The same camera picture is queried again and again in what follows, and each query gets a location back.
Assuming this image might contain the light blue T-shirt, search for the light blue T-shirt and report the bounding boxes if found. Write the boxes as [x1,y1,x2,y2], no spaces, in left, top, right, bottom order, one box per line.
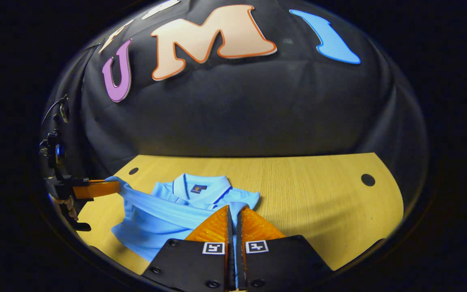
[105,173,261,262]

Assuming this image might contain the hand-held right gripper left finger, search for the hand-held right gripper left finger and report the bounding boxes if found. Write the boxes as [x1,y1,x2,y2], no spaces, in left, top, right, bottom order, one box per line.
[141,204,236,292]

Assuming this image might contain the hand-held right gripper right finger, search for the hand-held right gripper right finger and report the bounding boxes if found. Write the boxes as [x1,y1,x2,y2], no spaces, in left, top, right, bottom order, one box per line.
[236,206,334,292]

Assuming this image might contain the black backdrop cloth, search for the black backdrop cloth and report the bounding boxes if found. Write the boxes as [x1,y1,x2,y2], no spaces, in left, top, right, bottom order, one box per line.
[39,0,429,248]

